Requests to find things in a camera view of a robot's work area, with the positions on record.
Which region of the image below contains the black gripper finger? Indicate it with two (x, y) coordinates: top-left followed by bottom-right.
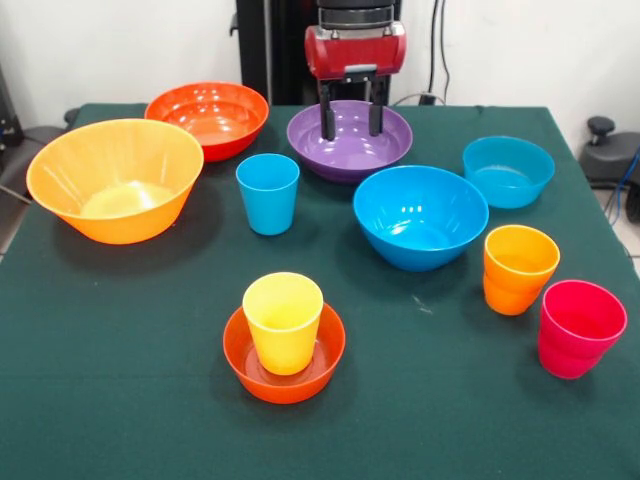
(319, 79), (336, 142)
(369, 75), (386, 138)

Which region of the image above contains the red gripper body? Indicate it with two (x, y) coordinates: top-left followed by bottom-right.
(304, 20), (408, 84)

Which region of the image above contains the large blue bowl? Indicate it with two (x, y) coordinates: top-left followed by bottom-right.
(352, 164), (490, 273)

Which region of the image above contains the large orange bowl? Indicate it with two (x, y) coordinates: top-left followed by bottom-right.
(25, 118), (205, 246)

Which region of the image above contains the yellow cup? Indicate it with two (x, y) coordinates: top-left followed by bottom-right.
(242, 271), (325, 377)

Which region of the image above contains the small red bowl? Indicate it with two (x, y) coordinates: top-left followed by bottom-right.
(222, 302), (347, 405)

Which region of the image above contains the black computer tower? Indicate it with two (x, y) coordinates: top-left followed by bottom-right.
(0, 64), (24, 149)

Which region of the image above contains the purple bowl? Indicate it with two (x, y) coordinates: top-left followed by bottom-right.
(286, 99), (414, 184)

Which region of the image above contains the blue cup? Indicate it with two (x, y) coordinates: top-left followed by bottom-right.
(235, 152), (301, 237)

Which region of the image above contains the large red bowl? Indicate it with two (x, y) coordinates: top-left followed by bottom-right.
(144, 80), (271, 163)

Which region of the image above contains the small blue bowl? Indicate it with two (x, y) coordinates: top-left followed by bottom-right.
(461, 135), (556, 210)

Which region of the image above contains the orange cup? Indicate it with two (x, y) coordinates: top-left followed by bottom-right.
(482, 224), (562, 317)

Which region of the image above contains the grey black floor base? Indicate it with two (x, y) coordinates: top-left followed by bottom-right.
(0, 107), (81, 201)
(578, 116), (640, 224)

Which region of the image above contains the pink cup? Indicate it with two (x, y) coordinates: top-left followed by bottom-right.
(537, 279), (629, 381)

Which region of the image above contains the dark green tablecloth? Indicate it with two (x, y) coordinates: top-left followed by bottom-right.
(0, 102), (640, 480)

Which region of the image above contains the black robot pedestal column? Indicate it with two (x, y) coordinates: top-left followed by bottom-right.
(229, 0), (404, 106)

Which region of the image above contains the black wall cable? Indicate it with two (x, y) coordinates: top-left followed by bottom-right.
(389, 0), (454, 107)

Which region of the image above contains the blue cable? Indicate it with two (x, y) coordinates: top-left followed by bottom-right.
(604, 149), (640, 221)

